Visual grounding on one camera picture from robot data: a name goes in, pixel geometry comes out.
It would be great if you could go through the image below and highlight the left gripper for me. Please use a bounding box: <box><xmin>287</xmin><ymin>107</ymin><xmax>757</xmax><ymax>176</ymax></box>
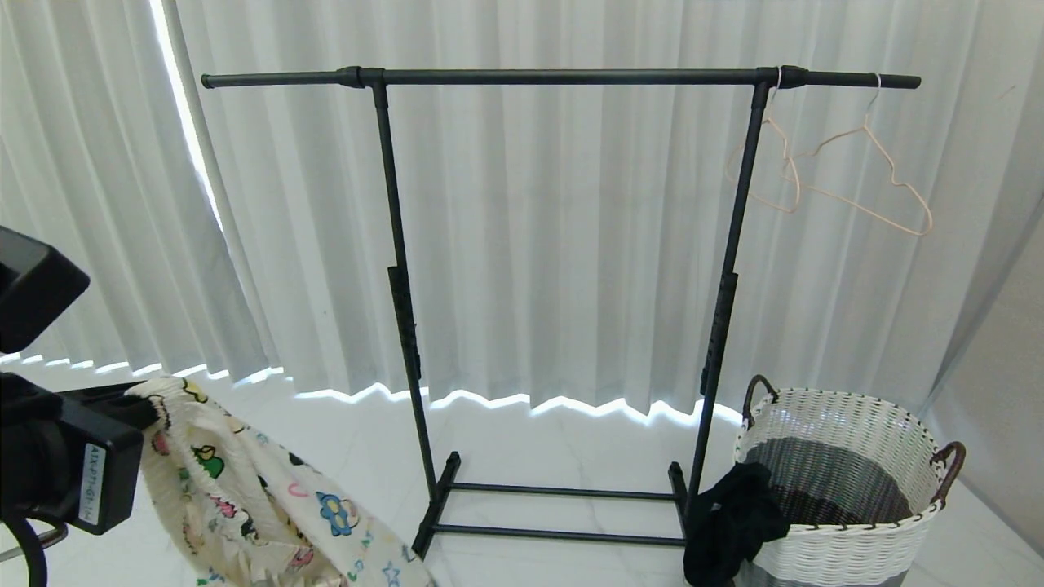
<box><xmin>0</xmin><ymin>373</ymin><xmax>146</xmax><ymax>536</ymax></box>

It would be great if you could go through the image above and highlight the cream printed garment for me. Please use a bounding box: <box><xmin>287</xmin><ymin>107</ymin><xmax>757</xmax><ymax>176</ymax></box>
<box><xmin>126</xmin><ymin>375</ymin><xmax>437</xmax><ymax>587</ymax></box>

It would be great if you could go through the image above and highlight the black garment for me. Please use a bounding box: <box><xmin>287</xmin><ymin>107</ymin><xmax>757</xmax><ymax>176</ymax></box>
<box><xmin>683</xmin><ymin>462</ymin><xmax>790</xmax><ymax>587</ymax></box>

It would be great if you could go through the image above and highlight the pink clothes hanger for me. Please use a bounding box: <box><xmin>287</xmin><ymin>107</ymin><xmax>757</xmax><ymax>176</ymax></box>
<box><xmin>795</xmin><ymin>73</ymin><xmax>933</xmax><ymax>237</ymax></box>
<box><xmin>726</xmin><ymin>69</ymin><xmax>804</xmax><ymax>214</ymax></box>

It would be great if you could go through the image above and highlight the black clothes rack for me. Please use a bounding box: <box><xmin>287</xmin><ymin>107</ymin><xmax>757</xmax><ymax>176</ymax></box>
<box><xmin>200</xmin><ymin>65</ymin><xmax>922</xmax><ymax>559</ymax></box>

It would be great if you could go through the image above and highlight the white laundry basket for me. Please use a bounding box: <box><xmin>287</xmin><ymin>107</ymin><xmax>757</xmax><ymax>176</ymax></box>
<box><xmin>732</xmin><ymin>374</ymin><xmax>967</xmax><ymax>587</ymax></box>

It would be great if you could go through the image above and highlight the white curtain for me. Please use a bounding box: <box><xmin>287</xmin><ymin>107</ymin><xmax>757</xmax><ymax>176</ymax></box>
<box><xmin>0</xmin><ymin>0</ymin><xmax>1044</xmax><ymax>425</ymax></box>

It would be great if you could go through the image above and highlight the black cable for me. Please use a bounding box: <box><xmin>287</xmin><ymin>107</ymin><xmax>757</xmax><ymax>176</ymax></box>
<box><xmin>0</xmin><ymin>510</ymin><xmax>48</xmax><ymax>587</ymax></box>

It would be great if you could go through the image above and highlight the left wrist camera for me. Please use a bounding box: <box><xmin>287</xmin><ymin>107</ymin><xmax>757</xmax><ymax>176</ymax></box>
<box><xmin>0</xmin><ymin>226</ymin><xmax>91</xmax><ymax>353</ymax></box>

